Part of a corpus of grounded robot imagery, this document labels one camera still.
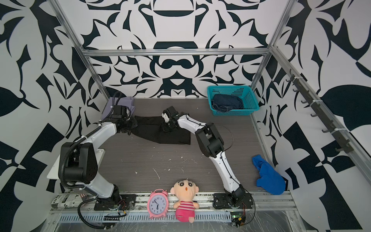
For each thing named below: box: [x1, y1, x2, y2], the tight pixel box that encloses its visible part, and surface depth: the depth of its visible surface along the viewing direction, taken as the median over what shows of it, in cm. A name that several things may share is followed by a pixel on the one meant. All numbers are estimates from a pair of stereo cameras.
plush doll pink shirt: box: [170, 178, 200, 224], surface depth 71 cm
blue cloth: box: [251, 154, 286, 196], surface depth 81 cm
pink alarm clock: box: [146, 188, 170, 220], surface depth 73 cm
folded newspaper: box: [50, 193, 89, 210], surface depth 73 cm
